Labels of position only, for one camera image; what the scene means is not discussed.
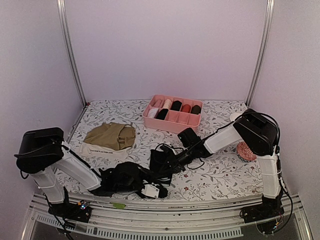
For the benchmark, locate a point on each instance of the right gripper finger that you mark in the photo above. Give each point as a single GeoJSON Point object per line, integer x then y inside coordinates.
{"type": "Point", "coordinates": [160, 155]}
{"type": "Point", "coordinates": [165, 169]}

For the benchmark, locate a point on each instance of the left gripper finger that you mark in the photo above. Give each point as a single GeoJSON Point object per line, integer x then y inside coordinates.
{"type": "Point", "coordinates": [163, 179]}
{"type": "Point", "coordinates": [162, 192]}

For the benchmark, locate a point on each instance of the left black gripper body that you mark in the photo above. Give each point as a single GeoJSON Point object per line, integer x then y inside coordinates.
{"type": "Point", "coordinates": [122, 189]}

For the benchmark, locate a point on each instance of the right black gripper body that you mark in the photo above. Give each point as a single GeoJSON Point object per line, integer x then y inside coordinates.
{"type": "Point", "coordinates": [184, 160]}

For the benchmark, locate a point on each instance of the black underwear white trim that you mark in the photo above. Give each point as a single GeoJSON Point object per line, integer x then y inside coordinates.
{"type": "Point", "coordinates": [154, 161]}

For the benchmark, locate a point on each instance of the pink divided storage box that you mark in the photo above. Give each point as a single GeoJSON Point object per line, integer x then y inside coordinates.
{"type": "Point", "coordinates": [175, 121]}

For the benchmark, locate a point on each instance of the khaki underwear cream waistband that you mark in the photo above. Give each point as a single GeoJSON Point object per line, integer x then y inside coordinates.
{"type": "Point", "coordinates": [109, 141]}

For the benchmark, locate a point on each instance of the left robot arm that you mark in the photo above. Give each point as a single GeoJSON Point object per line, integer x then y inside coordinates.
{"type": "Point", "coordinates": [43, 150]}

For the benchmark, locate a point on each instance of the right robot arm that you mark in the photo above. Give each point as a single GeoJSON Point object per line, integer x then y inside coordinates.
{"type": "Point", "coordinates": [257, 136]}

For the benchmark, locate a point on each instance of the black rolled underwear front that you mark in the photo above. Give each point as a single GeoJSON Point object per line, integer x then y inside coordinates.
{"type": "Point", "coordinates": [162, 114]}

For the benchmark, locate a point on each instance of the black rolled underwear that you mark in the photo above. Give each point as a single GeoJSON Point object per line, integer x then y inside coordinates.
{"type": "Point", "coordinates": [162, 114]}
{"type": "Point", "coordinates": [176, 105]}

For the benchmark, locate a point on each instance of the red rolled underwear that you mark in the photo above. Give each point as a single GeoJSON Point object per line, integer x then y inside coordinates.
{"type": "Point", "coordinates": [186, 108]}

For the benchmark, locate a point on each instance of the black rolled underwear back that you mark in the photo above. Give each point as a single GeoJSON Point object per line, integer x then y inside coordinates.
{"type": "Point", "coordinates": [176, 105]}

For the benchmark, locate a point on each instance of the beige rolled underwear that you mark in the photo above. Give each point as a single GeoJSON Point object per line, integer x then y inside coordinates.
{"type": "Point", "coordinates": [167, 104]}

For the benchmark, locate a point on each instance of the olive rolled underwear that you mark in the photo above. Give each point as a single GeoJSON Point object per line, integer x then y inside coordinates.
{"type": "Point", "coordinates": [196, 109]}

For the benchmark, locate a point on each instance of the green tape scrap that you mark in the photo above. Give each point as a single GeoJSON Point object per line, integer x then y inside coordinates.
{"type": "Point", "coordinates": [118, 205]}

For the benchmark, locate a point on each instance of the floral table mat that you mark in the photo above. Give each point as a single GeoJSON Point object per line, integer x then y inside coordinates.
{"type": "Point", "coordinates": [221, 176]}

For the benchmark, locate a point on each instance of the white folded cloth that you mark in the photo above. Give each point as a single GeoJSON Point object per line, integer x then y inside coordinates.
{"type": "Point", "coordinates": [152, 113]}

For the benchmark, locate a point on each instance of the pink folded cloth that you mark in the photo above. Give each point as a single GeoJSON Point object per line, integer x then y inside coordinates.
{"type": "Point", "coordinates": [158, 103]}

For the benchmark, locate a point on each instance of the red patterned bowl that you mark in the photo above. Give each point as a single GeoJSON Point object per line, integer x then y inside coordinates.
{"type": "Point", "coordinates": [244, 153]}

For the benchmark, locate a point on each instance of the white bowl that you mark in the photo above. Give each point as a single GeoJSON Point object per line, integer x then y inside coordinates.
{"type": "Point", "coordinates": [235, 116]}

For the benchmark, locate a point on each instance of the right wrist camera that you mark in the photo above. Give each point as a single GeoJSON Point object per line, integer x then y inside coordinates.
{"type": "Point", "coordinates": [167, 149]}

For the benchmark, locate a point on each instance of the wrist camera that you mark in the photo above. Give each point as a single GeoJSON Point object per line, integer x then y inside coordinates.
{"type": "Point", "coordinates": [167, 149]}
{"type": "Point", "coordinates": [151, 191]}

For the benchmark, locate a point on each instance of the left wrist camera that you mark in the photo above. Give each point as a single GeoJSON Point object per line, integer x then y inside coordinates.
{"type": "Point", "coordinates": [151, 191]}

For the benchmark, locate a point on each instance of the aluminium front rail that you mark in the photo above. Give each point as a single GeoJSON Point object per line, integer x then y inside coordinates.
{"type": "Point", "coordinates": [185, 220]}

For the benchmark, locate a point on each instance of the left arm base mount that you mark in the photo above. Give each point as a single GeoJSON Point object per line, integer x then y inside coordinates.
{"type": "Point", "coordinates": [80, 211]}

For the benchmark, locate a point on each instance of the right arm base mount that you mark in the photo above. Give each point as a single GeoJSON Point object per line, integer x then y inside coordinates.
{"type": "Point", "coordinates": [270, 208]}

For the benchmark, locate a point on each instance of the right aluminium frame post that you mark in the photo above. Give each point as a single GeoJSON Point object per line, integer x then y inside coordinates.
{"type": "Point", "coordinates": [268, 18]}

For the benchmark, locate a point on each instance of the aluminium frame post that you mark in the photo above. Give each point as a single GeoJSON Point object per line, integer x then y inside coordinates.
{"type": "Point", "coordinates": [61, 7]}
{"type": "Point", "coordinates": [268, 18]}

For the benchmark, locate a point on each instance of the left aluminium frame post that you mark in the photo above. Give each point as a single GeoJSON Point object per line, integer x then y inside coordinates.
{"type": "Point", "coordinates": [61, 7]}

